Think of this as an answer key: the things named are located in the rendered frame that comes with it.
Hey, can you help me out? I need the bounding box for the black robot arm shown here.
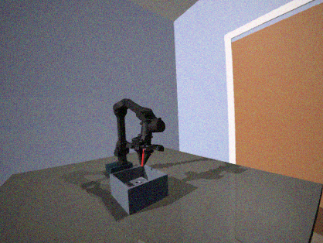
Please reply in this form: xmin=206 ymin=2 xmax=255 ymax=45
xmin=113 ymin=98 xmax=165 ymax=166

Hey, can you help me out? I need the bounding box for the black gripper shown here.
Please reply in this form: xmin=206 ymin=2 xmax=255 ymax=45
xmin=126 ymin=132 xmax=164 ymax=166

